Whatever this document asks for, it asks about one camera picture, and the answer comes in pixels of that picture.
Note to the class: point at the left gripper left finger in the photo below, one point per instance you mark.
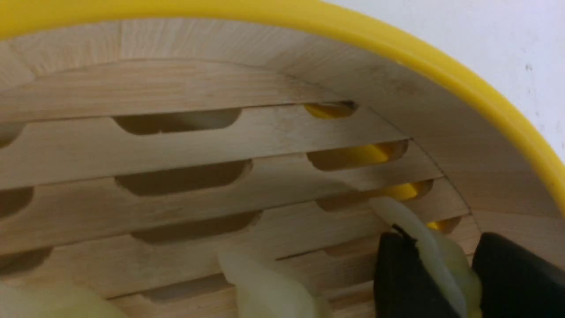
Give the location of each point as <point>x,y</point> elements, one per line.
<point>402,287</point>

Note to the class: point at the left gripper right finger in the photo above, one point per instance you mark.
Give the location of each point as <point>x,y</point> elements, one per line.
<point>516,283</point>

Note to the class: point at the yellow bamboo steamer tray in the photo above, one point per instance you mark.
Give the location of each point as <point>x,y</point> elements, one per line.
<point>141,137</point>

